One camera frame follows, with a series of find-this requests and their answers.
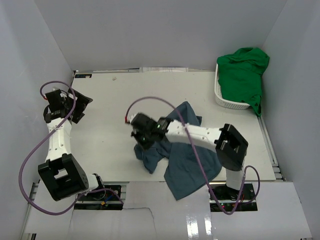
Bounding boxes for blue t shirt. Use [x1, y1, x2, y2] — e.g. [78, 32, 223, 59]
[133, 101, 222, 201]

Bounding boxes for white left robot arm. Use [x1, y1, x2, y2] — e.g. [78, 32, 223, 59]
[38, 88, 106, 201]

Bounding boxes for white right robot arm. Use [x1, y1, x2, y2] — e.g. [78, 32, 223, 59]
[127, 113, 249, 200]

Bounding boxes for black label sticker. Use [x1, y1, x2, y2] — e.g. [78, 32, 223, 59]
[74, 74, 92, 79]

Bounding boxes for papers behind table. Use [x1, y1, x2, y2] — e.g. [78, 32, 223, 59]
[139, 67, 189, 73]

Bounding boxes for white plastic basket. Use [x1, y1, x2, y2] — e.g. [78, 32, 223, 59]
[214, 64, 250, 110]

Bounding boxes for green t shirt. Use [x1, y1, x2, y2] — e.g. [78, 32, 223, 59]
[216, 47, 270, 117]

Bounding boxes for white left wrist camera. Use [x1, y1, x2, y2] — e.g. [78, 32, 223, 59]
[51, 86, 62, 94]

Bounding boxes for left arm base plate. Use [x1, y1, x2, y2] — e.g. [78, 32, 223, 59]
[74, 184, 123, 211]

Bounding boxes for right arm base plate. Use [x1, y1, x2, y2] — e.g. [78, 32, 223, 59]
[209, 183, 258, 213]

